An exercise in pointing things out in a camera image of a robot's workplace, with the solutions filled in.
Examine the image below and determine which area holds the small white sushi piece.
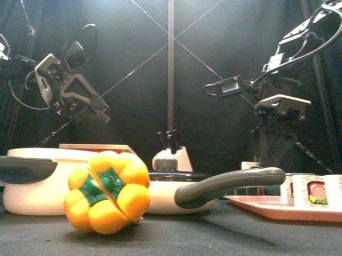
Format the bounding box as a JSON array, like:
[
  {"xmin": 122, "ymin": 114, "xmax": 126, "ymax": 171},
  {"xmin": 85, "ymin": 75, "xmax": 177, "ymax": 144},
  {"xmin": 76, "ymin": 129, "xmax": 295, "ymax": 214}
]
[{"xmin": 240, "ymin": 161, "xmax": 261, "ymax": 172}]

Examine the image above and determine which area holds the black saucepan lid grey knob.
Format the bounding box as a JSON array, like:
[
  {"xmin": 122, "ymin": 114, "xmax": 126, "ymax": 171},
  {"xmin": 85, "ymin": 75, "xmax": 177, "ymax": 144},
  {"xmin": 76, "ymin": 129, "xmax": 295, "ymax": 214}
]
[{"xmin": 146, "ymin": 158, "xmax": 213, "ymax": 183}]

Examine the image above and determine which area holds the white sushi roll piece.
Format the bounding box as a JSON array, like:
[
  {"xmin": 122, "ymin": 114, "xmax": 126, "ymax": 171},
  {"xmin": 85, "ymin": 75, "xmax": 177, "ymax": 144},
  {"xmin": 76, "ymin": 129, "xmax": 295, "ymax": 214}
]
[{"xmin": 279, "ymin": 173, "xmax": 308, "ymax": 207}]

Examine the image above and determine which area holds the black cable loop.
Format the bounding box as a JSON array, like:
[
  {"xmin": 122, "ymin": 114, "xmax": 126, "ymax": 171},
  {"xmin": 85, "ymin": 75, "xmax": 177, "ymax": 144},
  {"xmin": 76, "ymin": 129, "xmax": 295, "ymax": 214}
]
[{"xmin": 5, "ymin": 66, "xmax": 51, "ymax": 112}]

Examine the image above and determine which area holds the wooden box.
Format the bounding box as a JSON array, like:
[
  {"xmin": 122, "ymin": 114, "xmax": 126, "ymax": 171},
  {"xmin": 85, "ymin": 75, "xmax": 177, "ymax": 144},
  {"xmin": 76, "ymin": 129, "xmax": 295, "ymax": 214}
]
[{"xmin": 57, "ymin": 143, "xmax": 136, "ymax": 155}]

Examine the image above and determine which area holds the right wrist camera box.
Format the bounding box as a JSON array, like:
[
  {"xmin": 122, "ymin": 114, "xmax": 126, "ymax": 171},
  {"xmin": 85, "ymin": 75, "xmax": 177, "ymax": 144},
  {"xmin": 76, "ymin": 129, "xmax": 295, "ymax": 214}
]
[{"xmin": 202, "ymin": 75, "xmax": 245, "ymax": 100}]

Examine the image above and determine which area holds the white pot with grey handle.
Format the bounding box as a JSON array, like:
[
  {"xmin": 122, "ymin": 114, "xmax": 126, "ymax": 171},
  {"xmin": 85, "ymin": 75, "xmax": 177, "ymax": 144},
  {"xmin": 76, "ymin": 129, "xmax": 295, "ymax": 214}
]
[{"xmin": 0, "ymin": 147, "xmax": 101, "ymax": 216}]

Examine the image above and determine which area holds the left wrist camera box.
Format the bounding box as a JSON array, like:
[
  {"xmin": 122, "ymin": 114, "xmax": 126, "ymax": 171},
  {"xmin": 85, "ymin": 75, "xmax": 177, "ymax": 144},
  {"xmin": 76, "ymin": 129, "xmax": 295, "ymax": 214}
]
[{"xmin": 60, "ymin": 40, "xmax": 89, "ymax": 72}]

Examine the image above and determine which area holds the yellow toy bell pepper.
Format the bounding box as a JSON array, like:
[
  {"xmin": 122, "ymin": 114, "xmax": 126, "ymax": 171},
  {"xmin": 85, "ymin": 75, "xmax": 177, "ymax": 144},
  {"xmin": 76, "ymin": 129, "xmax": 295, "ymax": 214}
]
[{"xmin": 62, "ymin": 150, "xmax": 152, "ymax": 236}]

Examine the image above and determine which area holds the white saucepan with grey handle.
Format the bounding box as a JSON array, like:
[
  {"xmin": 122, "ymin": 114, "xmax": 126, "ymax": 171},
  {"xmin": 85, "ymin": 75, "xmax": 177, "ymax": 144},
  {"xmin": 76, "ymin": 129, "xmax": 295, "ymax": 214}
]
[{"xmin": 144, "ymin": 166, "xmax": 287, "ymax": 215}]

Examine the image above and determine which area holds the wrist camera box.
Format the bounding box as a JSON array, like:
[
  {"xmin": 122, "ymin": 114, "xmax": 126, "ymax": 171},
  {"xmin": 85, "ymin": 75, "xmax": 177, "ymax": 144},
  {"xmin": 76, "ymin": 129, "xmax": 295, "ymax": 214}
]
[
  {"xmin": 202, "ymin": 75, "xmax": 245, "ymax": 100},
  {"xmin": 60, "ymin": 40, "xmax": 89, "ymax": 72}
]

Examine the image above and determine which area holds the pink plastic tray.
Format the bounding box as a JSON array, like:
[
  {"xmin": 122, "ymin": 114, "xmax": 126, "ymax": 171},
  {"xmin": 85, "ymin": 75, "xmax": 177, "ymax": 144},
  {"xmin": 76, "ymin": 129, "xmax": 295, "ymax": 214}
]
[{"xmin": 222, "ymin": 194, "xmax": 342, "ymax": 223}]

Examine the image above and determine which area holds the vertical metal frame pole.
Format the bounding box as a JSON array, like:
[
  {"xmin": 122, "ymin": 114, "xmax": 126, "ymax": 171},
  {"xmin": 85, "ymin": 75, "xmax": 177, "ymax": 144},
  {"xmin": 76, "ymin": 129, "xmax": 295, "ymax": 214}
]
[{"xmin": 165, "ymin": 0, "xmax": 176, "ymax": 133}]

